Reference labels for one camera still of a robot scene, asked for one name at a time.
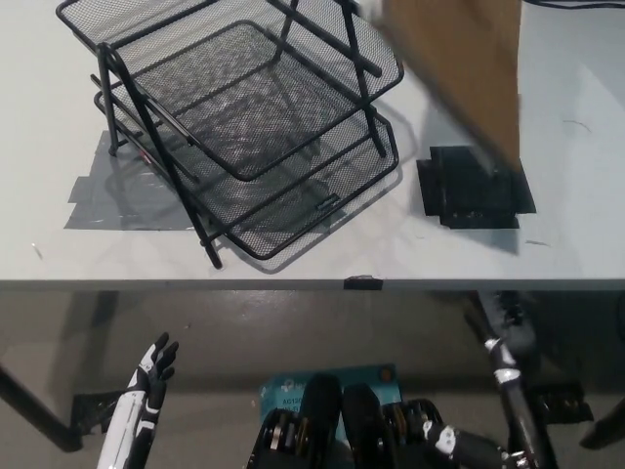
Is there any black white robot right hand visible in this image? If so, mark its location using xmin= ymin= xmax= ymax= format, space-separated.
xmin=422 ymin=336 xmax=558 ymax=469

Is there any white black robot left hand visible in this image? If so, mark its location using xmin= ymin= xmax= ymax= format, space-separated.
xmin=96 ymin=332 xmax=181 ymax=469

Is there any brown spiral notebook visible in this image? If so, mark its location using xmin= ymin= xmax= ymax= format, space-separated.
xmin=378 ymin=0 xmax=522 ymax=175

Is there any black mesh file tray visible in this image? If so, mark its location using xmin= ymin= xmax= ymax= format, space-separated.
xmin=56 ymin=0 xmax=406 ymax=275

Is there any black table leg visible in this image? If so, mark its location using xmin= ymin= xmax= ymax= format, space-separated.
xmin=0 ymin=363 xmax=82 ymax=451

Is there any teal router box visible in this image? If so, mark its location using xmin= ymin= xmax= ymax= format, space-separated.
xmin=257 ymin=362 xmax=402 ymax=426

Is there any grey tape patch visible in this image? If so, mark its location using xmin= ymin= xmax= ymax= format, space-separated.
xmin=62 ymin=129 xmax=348 ymax=232

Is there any black cable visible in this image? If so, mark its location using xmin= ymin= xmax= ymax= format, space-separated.
xmin=524 ymin=0 xmax=625 ymax=10

